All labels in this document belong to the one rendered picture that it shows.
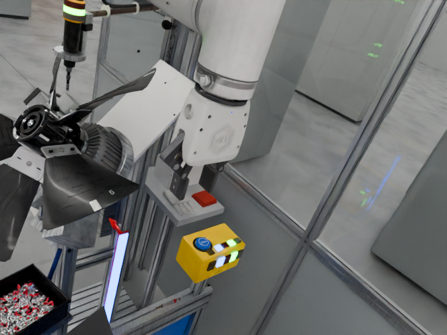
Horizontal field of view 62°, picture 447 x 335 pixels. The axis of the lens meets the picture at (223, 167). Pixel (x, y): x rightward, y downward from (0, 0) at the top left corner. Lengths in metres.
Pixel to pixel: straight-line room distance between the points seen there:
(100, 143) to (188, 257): 0.43
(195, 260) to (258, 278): 0.62
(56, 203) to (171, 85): 0.59
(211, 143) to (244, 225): 1.06
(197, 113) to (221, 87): 0.05
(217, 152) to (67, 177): 0.52
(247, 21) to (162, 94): 0.87
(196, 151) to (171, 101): 0.76
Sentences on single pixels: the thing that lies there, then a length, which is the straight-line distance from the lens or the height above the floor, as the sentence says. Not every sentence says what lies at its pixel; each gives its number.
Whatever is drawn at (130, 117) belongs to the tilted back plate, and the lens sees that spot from 1.31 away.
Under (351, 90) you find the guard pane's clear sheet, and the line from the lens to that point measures 1.21.
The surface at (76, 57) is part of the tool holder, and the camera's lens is 0.93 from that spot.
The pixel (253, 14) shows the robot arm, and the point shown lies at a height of 1.69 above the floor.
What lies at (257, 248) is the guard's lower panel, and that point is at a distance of 1.53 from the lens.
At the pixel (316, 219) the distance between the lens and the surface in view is 1.31.
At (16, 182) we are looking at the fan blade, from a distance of 1.14.
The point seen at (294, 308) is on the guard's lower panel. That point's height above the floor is 0.71.
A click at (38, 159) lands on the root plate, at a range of 1.14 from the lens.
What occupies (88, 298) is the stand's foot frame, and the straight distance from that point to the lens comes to 2.12.
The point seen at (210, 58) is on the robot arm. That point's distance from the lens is 0.47.
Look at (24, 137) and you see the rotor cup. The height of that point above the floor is 1.20.
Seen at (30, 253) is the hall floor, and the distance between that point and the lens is 2.44.
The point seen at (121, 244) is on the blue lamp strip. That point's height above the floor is 1.16.
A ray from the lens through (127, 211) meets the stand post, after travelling 1.48.
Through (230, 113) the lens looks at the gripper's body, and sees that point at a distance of 0.50.
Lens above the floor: 1.74
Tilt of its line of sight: 28 degrees down
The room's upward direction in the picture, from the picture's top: 19 degrees clockwise
